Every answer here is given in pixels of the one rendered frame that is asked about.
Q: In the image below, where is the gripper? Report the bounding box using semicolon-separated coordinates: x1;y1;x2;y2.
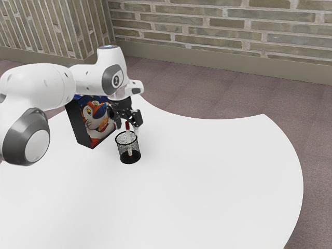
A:
107;96;144;134

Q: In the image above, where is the cereal box with tiger print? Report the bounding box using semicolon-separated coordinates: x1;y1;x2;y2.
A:
64;94;122;150

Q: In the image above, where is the black mesh pen holder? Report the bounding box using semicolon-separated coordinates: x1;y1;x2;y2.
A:
115;131;142;164

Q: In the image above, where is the white pen with red cap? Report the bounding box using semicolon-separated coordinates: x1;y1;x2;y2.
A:
124;120;133;158

